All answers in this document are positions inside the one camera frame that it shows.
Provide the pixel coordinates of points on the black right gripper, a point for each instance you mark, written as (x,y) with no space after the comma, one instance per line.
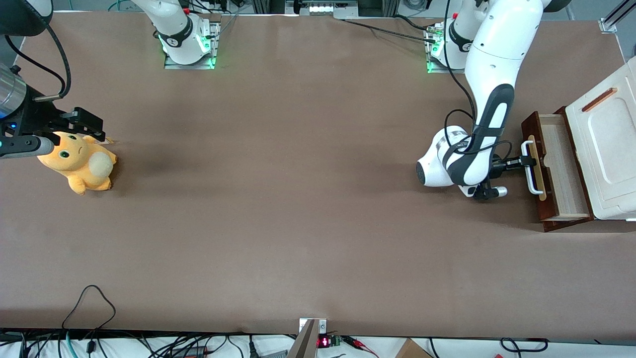
(34,118)

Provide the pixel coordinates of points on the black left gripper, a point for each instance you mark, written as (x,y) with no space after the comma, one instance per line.
(498,166)

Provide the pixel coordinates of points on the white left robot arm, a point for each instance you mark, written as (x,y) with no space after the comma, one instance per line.
(497,49)

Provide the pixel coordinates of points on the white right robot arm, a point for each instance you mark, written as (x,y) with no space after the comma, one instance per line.
(174,30)

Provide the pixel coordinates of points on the orange plush toy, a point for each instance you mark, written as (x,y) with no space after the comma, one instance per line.
(79,164)

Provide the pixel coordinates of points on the orange strip on white box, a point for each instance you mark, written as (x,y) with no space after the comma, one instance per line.
(599,99)

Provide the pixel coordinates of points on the brown cardboard box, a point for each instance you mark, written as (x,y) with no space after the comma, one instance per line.
(412,350)

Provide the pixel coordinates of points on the red clip leads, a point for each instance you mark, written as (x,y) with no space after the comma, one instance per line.
(360,345)

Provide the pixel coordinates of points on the white light bar device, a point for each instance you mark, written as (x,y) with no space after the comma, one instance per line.
(323,7)

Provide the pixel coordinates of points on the red digit display board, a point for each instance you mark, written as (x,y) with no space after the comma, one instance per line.
(325,342)

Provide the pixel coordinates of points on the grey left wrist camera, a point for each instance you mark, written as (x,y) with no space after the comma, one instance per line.
(489,192)

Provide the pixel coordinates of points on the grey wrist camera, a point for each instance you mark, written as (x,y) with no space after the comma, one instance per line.
(489,192)
(25,146)

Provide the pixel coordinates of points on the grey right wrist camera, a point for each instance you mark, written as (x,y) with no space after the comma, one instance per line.
(25,146)

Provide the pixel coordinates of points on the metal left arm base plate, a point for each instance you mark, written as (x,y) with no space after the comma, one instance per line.
(435,70)

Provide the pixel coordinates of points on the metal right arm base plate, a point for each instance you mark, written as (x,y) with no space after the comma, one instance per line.
(208,44)

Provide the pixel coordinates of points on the aluminium frame profile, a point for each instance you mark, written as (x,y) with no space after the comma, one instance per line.
(613,20)

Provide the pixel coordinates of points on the silver bracket with grey beam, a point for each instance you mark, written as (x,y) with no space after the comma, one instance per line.
(310,330)

